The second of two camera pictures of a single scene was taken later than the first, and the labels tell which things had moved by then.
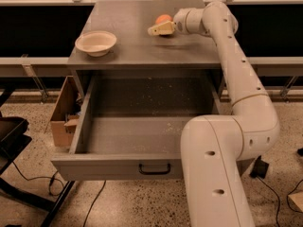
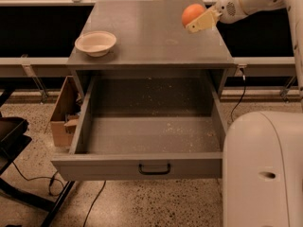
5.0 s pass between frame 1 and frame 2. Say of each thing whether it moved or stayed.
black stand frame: stayed
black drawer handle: stayed
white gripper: moved
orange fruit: moved
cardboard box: stayed
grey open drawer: stayed
